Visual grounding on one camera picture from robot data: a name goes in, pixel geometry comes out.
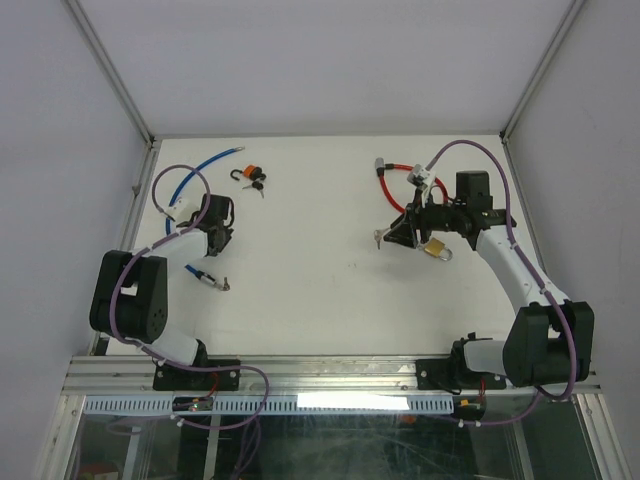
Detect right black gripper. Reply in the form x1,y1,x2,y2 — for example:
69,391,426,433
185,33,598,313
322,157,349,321
383,187,465,249

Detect small padlock keys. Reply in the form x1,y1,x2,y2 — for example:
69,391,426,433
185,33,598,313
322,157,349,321
373,228,390,250

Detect brass padlock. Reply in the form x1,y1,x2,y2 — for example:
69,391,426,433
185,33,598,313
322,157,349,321
422,237,453,262

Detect black head keys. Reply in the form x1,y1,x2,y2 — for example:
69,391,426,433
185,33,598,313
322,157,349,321
244,181,264,197

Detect orange black padlock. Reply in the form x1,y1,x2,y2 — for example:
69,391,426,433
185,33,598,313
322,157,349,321
230,165,266,181

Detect red cable lock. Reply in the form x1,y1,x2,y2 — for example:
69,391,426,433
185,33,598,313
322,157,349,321
374,157,452,213

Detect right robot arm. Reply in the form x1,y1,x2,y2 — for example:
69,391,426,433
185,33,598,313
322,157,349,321
376,166,595,388

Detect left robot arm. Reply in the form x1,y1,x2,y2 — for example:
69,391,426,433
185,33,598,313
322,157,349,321
89,194,235,389

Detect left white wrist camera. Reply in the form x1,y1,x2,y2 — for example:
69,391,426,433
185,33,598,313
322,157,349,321
166,197,199,225

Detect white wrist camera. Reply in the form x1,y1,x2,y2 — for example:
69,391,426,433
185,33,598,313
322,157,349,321
166,197,199,225
407,164,437,206

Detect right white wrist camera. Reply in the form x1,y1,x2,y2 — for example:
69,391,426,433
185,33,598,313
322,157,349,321
407,164,437,206

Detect blue cable lock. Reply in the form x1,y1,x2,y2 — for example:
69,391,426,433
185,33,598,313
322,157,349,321
165,145,246,289

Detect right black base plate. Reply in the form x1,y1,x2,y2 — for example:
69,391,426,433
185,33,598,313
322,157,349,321
415,358,461,394

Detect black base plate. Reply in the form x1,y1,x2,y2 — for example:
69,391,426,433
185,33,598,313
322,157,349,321
152,358,241,393
415,358,461,394

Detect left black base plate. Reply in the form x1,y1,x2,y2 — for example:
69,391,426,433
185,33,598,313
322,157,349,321
152,358,241,393

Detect aluminium mounting rail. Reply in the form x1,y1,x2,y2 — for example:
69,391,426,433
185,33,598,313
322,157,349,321
64,352,599,397

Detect white slotted cable duct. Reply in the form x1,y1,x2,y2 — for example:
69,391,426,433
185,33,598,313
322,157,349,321
84,392,454,416

